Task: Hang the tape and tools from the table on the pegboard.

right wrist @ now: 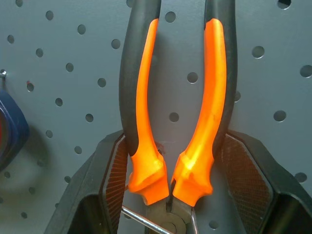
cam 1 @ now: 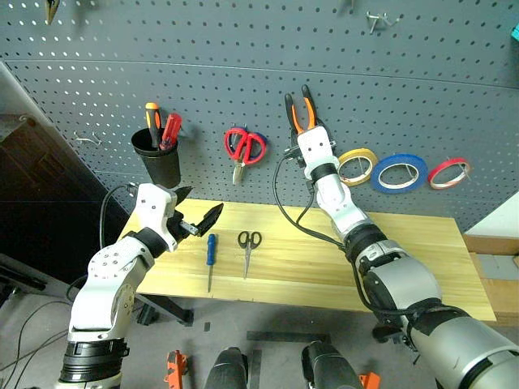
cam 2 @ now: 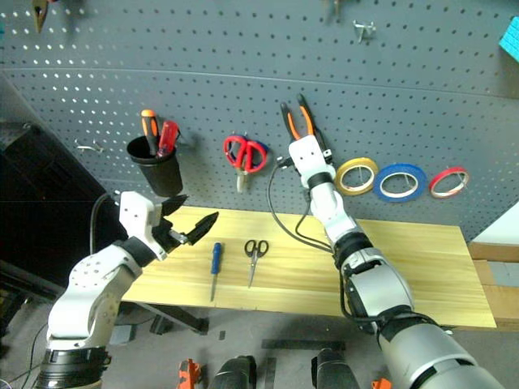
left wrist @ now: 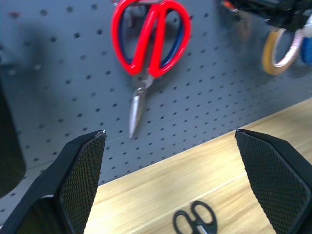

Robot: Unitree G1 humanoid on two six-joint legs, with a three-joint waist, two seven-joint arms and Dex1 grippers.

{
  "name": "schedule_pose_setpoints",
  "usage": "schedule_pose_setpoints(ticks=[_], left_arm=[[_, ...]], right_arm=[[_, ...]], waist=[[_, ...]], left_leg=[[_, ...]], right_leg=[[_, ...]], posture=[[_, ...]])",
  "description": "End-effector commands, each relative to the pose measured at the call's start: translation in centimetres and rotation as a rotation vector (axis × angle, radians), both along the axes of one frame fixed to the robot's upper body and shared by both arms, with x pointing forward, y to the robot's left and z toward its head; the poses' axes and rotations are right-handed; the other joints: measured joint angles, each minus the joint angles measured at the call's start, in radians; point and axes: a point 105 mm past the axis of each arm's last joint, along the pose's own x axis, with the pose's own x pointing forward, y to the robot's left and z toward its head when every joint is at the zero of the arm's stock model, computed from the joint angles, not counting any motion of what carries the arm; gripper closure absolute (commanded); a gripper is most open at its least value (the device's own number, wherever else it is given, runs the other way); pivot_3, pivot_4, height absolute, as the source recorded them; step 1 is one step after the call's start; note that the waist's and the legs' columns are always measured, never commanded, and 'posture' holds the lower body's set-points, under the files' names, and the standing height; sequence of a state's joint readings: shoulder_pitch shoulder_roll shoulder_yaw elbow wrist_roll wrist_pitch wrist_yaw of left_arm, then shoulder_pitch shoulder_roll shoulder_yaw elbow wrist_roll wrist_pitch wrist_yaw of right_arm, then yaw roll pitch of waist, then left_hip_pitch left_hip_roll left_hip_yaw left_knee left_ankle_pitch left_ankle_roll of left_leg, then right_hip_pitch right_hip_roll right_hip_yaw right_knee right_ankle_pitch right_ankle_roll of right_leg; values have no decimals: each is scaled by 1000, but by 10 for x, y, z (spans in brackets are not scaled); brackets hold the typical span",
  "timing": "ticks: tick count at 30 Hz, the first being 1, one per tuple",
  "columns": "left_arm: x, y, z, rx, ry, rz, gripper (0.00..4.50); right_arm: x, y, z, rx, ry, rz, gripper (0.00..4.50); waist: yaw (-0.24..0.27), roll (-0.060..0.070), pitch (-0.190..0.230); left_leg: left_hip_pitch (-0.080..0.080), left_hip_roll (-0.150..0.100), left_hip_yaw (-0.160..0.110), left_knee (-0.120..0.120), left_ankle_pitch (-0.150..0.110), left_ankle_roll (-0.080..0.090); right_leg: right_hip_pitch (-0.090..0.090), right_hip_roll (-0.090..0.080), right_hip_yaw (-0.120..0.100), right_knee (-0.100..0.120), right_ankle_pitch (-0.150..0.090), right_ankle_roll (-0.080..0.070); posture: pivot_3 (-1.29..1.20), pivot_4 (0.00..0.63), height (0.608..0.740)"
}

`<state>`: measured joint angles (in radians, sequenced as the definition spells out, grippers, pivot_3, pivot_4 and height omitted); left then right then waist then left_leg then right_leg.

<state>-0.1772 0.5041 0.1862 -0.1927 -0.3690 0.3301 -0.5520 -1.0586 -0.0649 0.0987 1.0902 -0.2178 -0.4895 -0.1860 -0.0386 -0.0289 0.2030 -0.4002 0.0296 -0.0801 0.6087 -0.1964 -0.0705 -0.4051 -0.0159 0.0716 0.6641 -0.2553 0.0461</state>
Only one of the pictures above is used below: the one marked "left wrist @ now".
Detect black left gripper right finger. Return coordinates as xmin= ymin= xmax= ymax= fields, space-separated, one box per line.
xmin=234 ymin=128 xmax=312 ymax=234

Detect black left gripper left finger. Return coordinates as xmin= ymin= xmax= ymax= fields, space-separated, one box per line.
xmin=0 ymin=130 xmax=107 ymax=234

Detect yellow tape roll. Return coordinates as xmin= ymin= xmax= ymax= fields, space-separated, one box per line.
xmin=262 ymin=28 xmax=304 ymax=76

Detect blue tape roll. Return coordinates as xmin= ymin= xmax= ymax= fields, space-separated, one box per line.
xmin=301 ymin=36 xmax=312 ymax=64

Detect grey pegboard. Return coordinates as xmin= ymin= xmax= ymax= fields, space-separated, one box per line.
xmin=0 ymin=0 xmax=312 ymax=224

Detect black handled scissors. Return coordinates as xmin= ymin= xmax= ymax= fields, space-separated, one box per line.
xmin=172 ymin=201 xmax=219 ymax=234

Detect red handled scissors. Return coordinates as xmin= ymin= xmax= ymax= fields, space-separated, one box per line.
xmin=111 ymin=0 xmax=192 ymax=139

